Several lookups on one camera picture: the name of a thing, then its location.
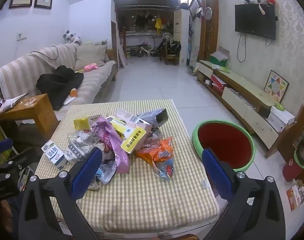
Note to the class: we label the small yellow packet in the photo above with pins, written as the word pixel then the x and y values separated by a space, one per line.
pixel 81 123

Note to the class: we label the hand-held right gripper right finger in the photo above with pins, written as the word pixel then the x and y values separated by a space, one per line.
pixel 217 177

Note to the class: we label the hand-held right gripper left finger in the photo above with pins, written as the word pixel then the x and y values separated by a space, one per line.
pixel 85 173

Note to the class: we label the black jacket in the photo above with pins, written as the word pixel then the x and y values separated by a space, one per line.
pixel 56 81

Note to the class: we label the small green box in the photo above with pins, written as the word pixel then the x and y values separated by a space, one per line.
pixel 279 107

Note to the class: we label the orange snack bag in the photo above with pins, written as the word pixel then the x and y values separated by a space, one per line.
pixel 157 151

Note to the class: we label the panda plush toy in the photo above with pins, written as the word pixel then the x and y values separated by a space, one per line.
pixel 71 38

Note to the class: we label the striped sofa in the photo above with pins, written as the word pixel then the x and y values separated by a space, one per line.
pixel 24 70

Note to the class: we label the silver black wrapper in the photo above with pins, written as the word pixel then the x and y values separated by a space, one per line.
pixel 78 146

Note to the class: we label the balance bike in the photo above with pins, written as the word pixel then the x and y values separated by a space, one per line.
pixel 144 51

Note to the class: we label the long television cabinet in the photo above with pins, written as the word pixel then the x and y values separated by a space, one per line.
pixel 244 86

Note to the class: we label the orange booklet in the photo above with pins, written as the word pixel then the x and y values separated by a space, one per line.
pixel 294 197

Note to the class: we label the beige cushion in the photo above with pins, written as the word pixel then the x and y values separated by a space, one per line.
pixel 90 55

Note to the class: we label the red flat box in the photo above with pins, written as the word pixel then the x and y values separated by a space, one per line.
pixel 218 82

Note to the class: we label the small red bin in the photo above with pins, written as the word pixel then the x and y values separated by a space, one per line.
pixel 291 170

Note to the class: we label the black stroller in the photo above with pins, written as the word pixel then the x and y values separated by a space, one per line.
pixel 170 46

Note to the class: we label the pink plastic wrapper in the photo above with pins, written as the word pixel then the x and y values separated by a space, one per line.
pixel 111 145

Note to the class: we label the round wall clock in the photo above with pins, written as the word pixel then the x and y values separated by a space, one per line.
pixel 208 13

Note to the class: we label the white blue milk carton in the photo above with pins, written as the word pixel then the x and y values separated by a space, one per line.
pixel 54 155

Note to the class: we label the white cardboard box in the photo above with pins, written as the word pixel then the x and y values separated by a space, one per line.
pixel 281 120

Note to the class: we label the folded grey paper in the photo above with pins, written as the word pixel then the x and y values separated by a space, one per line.
pixel 13 103

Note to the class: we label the yellow white box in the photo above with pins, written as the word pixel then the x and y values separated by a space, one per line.
pixel 131 137

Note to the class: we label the white paper sheet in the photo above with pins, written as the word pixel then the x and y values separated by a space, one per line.
pixel 68 100

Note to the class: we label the open white green box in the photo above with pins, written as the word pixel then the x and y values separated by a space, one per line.
pixel 218 57

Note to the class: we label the standing air conditioner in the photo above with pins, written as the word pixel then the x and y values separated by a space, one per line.
pixel 180 37

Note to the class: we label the orange round object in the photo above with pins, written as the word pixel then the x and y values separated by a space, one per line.
pixel 73 92

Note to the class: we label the checkers game board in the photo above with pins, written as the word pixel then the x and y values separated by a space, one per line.
pixel 276 86

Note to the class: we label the wooden side table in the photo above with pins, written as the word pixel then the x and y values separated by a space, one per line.
pixel 36 115

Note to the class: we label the dark brown carton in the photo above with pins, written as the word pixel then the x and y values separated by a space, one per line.
pixel 154 117

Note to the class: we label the white blue wrapper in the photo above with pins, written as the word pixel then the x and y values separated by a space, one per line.
pixel 106 173

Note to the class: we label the clear red wrapper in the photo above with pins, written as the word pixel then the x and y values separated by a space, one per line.
pixel 164 170

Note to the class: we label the large red bin green rim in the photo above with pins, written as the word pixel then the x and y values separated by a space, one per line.
pixel 224 140

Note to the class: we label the checked tablecloth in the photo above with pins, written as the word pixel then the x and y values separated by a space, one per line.
pixel 147 200

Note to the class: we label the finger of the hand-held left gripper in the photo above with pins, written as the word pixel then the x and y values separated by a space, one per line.
pixel 9 166
pixel 1 146

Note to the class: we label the pink paper package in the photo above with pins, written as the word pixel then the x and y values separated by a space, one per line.
pixel 126 115

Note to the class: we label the pink plush toy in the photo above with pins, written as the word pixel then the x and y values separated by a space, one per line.
pixel 91 67

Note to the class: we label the black television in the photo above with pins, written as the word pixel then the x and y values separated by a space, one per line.
pixel 254 21

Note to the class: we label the yellow hanging garment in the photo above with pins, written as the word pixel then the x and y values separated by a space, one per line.
pixel 159 25

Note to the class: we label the green sheet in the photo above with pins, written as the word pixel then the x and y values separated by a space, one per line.
pixel 220 68

